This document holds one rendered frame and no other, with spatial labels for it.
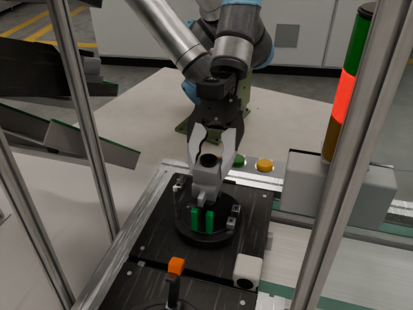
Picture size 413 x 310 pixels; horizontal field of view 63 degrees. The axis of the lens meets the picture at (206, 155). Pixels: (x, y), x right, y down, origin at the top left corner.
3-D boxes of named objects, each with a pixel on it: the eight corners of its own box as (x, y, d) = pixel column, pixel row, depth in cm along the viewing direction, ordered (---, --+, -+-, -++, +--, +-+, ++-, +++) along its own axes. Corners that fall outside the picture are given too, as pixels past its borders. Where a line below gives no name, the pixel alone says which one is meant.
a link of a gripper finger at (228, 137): (241, 181, 64) (239, 133, 65) (237, 178, 58) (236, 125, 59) (224, 181, 64) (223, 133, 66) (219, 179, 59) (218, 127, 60)
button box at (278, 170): (225, 169, 92) (226, 151, 89) (304, 183, 88) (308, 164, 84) (219, 186, 87) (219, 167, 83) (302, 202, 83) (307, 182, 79)
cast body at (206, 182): (201, 175, 66) (201, 146, 62) (223, 179, 65) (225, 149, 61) (188, 204, 60) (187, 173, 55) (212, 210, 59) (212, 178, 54)
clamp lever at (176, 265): (169, 298, 52) (172, 255, 50) (180, 301, 52) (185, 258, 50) (160, 314, 49) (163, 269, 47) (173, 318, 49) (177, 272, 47)
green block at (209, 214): (207, 228, 64) (207, 210, 61) (213, 229, 64) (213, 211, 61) (205, 233, 63) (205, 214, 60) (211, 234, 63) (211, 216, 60)
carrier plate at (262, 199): (173, 179, 82) (173, 172, 80) (273, 198, 76) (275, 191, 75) (129, 261, 63) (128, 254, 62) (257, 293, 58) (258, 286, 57)
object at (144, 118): (165, 72, 161) (165, 66, 159) (365, 118, 127) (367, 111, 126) (47, 149, 112) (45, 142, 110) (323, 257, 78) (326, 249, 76)
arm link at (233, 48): (252, 37, 60) (208, 34, 62) (247, 61, 60) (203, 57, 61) (254, 56, 67) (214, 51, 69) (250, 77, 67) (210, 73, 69)
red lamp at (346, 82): (330, 102, 37) (341, 59, 34) (379, 108, 36) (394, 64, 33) (331, 125, 34) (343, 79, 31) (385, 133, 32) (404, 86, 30)
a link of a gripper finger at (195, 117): (204, 151, 62) (223, 107, 62) (203, 149, 60) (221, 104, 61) (182, 141, 63) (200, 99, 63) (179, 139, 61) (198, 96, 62)
